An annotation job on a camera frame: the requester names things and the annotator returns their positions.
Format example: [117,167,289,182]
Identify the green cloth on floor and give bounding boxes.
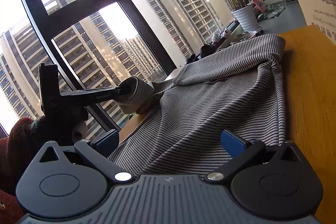
[258,4,286,22]

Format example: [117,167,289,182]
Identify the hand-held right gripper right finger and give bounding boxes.
[205,130,301,185]

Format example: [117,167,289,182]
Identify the pink toy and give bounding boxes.
[251,0,266,14]

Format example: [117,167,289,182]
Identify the dark window frame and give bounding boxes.
[0,0,177,136]

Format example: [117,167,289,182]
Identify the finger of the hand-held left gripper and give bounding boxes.
[60,84,132,109]

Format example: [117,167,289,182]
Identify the green knitted cactus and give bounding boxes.
[29,115,49,143]

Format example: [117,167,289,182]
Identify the white ribbed plant pot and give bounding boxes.
[231,4,263,34]

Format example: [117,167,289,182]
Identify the dish of succulents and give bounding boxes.
[230,32,259,44]

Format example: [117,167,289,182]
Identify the person's left forearm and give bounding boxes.
[0,116,47,197]

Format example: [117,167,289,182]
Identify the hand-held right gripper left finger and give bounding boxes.
[39,130,133,185]

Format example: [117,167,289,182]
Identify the grey striped shirt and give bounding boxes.
[108,34,286,178]

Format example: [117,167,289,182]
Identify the pale baby slippers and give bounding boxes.
[212,29,232,42]

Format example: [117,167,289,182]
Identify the black shoes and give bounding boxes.
[184,42,219,65]

